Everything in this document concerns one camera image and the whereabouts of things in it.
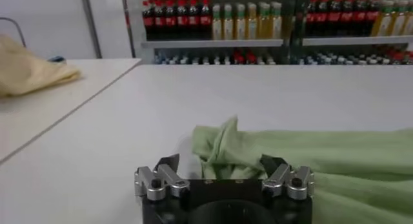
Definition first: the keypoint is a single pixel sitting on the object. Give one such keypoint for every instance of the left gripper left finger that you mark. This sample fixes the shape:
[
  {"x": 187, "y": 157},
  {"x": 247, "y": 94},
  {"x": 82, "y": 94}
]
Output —
[{"x": 161, "y": 183}]

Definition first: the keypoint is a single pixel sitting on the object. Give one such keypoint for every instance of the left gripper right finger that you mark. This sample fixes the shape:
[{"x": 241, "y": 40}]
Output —
[{"x": 290, "y": 183}]

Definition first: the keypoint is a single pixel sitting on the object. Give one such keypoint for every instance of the light green t-shirt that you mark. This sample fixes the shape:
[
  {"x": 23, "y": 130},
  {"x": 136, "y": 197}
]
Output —
[{"x": 338, "y": 154}]

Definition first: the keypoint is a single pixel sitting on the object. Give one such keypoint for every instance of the small red cola bottle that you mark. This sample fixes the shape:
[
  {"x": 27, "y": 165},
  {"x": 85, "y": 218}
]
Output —
[
  {"x": 237, "y": 57},
  {"x": 251, "y": 57}
]

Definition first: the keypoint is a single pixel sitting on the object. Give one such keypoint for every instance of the blue white striped cloth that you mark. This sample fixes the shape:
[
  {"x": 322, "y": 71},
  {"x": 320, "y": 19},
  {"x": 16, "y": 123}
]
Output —
[{"x": 57, "y": 59}]

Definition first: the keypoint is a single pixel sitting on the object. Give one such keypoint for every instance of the red cap cola bottle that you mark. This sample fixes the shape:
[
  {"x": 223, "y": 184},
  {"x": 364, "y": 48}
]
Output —
[
  {"x": 359, "y": 16},
  {"x": 311, "y": 17},
  {"x": 205, "y": 20},
  {"x": 322, "y": 17},
  {"x": 148, "y": 20},
  {"x": 193, "y": 20},
  {"x": 335, "y": 17},
  {"x": 159, "y": 20},
  {"x": 171, "y": 20},
  {"x": 372, "y": 16},
  {"x": 346, "y": 17},
  {"x": 182, "y": 20}
]

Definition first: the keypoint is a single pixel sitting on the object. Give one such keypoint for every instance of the pale yellow garment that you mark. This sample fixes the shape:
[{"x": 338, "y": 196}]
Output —
[{"x": 29, "y": 73}]

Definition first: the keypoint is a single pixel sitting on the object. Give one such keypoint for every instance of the grey metal frame pole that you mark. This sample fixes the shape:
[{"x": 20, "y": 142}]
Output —
[{"x": 90, "y": 22}]

